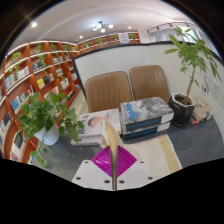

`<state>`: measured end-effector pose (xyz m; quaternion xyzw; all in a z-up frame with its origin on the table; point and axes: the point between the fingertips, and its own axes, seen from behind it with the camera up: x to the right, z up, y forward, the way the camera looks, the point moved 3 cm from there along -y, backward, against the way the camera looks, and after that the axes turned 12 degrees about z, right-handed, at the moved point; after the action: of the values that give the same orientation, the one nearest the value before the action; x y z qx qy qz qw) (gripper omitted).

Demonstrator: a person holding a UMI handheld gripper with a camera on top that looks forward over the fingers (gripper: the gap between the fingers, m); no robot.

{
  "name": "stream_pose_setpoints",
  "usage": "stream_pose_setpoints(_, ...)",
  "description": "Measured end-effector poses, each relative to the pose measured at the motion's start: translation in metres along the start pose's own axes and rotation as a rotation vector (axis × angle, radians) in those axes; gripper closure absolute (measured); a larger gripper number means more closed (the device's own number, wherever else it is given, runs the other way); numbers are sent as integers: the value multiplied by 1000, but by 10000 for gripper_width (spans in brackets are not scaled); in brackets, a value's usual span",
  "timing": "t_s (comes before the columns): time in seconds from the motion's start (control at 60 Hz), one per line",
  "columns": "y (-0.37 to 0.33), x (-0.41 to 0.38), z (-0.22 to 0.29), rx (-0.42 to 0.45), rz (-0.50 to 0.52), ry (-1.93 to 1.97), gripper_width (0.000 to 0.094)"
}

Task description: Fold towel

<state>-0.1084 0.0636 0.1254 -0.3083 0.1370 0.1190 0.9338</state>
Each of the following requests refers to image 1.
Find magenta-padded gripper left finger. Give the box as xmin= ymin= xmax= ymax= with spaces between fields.
xmin=70 ymin=144 xmax=115 ymax=192

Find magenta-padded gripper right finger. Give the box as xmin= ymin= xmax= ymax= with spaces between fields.
xmin=116 ymin=145 xmax=157 ymax=192

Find beige striped towel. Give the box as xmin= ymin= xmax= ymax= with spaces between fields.
xmin=99 ymin=119 xmax=184 ymax=192

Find large black book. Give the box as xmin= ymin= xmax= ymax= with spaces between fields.
xmin=120 ymin=121 xmax=173 ymax=144

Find white portrait-cover book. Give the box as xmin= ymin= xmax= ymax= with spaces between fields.
xmin=70 ymin=108 xmax=123 ymax=148

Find pothos plant in white pot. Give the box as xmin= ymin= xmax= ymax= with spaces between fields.
xmin=16 ymin=91 xmax=86 ymax=168

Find money tree in black pot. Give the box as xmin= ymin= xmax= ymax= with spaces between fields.
xmin=164 ymin=26 xmax=223 ymax=128

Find brown leather chair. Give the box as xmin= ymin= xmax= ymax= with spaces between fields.
xmin=129 ymin=64 xmax=171 ymax=104
xmin=83 ymin=70 xmax=134 ymax=114

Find red and white book stack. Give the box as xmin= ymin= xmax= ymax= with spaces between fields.
xmin=191 ymin=96 xmax=215 ymax=125

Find orange wooden bookshelf unit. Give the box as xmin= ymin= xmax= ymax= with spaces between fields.
xmin=0 ymin=31 xmax=141 ymax=164

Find clear acrylic sign holder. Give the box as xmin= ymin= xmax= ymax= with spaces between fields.
xmin=199 ymin=76 xmax=212 ymax=98

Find white black-framed partition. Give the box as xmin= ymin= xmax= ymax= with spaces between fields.
xmin=71 ymin=41 xmax=224 ymax=113

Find white sheer curtains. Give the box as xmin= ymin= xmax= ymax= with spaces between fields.
xmin=148 ymin=28 xmax=208 ymax=44

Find multi-bulb ceiling lamp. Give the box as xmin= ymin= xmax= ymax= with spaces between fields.
xmin=92 ymin=20 xmax=114 ymax=34

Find recessed ceiling lights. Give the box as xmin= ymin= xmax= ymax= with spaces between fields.
xmin=29 ymin=21 xmax=134 ymax=40

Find white wall outlet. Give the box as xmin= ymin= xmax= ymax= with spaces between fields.
xmin=211 ymin=84 xmax=224 ymax=102

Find black track light rail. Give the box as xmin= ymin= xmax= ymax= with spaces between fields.
xmin=146 ymin=21 xmax=194 ymax=34

